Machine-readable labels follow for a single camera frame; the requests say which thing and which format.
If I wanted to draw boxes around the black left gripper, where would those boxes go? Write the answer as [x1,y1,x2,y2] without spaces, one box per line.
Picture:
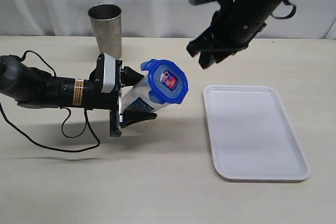
[83,53,157,137]

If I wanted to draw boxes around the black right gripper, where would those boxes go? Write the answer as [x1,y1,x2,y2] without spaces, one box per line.
[186,8,268,69]

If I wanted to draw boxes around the clear plastic jar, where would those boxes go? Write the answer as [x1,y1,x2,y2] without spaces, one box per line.
[121,76,168,113]

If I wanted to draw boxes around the blue plastic lid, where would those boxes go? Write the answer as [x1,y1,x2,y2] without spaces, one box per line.
[140,59,188,104]

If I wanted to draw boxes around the stainless steel cup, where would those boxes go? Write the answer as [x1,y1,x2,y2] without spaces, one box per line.
[88,4,122,59]

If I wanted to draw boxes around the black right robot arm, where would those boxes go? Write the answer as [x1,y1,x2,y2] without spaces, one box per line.
[186,0,297,69]

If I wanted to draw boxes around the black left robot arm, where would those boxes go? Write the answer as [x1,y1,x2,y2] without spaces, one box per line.
[1,53,157,136]

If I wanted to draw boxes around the white backdrop curtain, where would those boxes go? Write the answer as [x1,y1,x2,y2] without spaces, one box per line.
[1,0,217,38]

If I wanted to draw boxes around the white plastic tray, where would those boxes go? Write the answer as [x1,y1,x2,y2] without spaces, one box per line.
[203,84,310,183]

